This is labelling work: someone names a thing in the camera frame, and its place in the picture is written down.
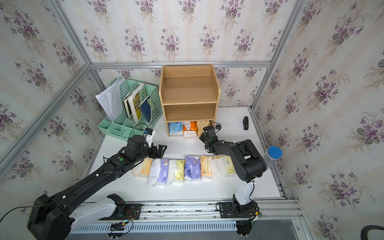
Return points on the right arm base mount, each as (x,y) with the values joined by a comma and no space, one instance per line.
(238,210)

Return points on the aluminium rail frame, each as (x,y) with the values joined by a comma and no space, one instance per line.
(184,216)

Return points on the wooden three-tier shelf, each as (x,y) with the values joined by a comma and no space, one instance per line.
(189,93)

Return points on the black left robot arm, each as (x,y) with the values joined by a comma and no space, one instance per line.
(55,217)

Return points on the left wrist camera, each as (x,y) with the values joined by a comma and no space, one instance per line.
(149,135)

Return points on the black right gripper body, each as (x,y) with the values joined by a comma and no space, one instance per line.
(207,143)

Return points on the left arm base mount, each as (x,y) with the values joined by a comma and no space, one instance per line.
(123,210)

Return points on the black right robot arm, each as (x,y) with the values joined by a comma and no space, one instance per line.
(248,163)

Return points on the white paper stack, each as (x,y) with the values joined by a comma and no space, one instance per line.
(110,100)

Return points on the green plastic file organizer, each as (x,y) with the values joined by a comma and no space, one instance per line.
(122,127)

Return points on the white cover book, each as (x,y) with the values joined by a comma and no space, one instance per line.
(127,105)

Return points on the beige tissue pack bottom shelf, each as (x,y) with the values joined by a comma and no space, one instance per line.
(200,127)

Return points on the white green tissue pack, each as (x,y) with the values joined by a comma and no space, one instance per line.
(222,167)

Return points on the dark blue book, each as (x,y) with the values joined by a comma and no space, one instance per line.
(145,108)

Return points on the yellow cover book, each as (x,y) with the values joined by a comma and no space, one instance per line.
(134,101)

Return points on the orange white tissue pack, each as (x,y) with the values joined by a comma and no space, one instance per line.
(189,129)

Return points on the orange yellow tissue pack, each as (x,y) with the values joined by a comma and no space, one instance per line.
(142,170)

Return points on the blue tissue pack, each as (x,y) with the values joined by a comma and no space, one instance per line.
(176,128)

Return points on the purple wet wipes pack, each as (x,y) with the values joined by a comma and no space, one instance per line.
(192,168)

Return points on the green yellow tissue pack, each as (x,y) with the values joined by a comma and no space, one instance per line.
(176,171)

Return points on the small black stapler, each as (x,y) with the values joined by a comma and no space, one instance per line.
(246,123)

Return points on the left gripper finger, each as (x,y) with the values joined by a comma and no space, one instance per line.
(159,156)
(162,148)

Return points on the blue-capped straw tube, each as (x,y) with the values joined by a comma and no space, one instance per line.
(272,155)

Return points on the purple white tissue pack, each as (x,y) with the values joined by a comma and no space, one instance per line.
(158,174)

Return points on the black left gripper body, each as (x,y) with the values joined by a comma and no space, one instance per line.
(152,152)

